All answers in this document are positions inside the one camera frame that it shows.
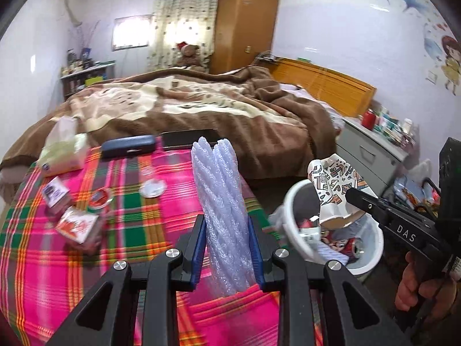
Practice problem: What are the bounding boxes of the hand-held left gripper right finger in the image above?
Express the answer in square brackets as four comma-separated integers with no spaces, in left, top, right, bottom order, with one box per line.
[248,214,411,346]

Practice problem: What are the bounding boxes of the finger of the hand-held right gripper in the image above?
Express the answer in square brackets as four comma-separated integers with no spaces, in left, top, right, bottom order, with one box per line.
[345,187,392,224]

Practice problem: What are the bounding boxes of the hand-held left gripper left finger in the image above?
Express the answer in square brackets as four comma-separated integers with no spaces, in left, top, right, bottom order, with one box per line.
[45,214,207,346]

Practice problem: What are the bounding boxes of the patterned paper bag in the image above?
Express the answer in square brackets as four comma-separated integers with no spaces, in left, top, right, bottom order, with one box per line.
[307,153,379,229]

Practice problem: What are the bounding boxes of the white trash bin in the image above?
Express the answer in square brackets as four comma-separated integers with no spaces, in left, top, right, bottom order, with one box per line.
[283,180,384,278]

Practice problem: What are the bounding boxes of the lavender foam wrap roll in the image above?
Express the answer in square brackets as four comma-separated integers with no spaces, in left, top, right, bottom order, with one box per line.
[191,138,258,297]

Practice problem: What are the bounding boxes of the person's right hand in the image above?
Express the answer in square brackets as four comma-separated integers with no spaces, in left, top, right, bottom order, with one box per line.
[394,250,460,312]

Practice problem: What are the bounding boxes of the clear bin liner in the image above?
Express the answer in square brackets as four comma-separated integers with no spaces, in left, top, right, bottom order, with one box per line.
[268,204,290,235]

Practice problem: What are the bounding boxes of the grey nightstand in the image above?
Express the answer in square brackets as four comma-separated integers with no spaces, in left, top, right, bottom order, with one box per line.
[335,115,409,195]

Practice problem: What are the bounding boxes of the bags on floor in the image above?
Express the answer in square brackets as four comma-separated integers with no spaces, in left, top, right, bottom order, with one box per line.
[392,159,442,217]

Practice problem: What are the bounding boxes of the group of bottles on nightstand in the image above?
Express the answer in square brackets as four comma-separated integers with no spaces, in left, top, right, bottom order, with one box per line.
[375,106,420,148]

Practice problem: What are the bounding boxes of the plaid tablecloth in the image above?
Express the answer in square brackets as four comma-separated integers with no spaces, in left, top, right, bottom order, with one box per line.
[0,144,325,346]

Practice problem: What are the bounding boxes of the red round lid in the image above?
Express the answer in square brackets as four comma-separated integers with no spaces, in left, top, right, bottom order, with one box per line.
[89,188,113,210]

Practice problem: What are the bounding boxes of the black phone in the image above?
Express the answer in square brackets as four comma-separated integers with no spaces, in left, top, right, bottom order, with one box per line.
[160,129,220,151]

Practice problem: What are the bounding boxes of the pink white bed sheet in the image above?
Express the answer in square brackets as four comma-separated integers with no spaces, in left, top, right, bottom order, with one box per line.
[281,83,346,130]

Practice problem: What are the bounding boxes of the pink carton box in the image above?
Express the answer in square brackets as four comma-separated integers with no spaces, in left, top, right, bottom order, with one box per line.
[55,205,101,244]

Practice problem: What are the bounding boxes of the wooden headboard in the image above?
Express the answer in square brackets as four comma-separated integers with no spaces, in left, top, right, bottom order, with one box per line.
[270,58,377,118]

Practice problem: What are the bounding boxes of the dark blue glasses case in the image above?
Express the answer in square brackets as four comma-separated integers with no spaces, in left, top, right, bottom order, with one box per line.
[101,135,157,159]

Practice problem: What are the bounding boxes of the brown blanket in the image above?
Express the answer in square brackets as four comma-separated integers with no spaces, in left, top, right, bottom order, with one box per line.
[0,67,337,181]

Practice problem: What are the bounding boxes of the small pink white box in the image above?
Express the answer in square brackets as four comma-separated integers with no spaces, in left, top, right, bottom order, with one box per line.
[41,176,71,210]

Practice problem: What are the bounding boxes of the green tissue pack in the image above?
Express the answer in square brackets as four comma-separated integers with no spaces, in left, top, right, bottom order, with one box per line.
[38,116,89,177]

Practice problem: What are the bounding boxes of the brown teddy bear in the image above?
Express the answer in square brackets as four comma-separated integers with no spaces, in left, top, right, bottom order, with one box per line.
[176,41,205,70]

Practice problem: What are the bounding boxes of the cluttered shelf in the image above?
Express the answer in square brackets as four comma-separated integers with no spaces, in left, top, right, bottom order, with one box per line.
[59,61,116,101]

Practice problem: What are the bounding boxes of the wooden wardrobe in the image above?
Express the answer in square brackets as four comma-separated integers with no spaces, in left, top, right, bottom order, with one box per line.
[209,0,281,74]

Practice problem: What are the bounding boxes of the small window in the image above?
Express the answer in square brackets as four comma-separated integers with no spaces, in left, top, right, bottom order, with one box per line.
[112,15,154,51]

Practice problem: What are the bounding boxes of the patterned curtain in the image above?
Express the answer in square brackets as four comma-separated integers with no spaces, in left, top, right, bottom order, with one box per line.
[147,0,222,73]

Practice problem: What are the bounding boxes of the vase of dry branches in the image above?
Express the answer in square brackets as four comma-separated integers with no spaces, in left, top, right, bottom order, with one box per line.
[70,22,101,62]

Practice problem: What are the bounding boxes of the cartoon girl wall sticker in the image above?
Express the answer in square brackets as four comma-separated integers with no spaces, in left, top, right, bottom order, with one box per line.
[423,23,461,96]

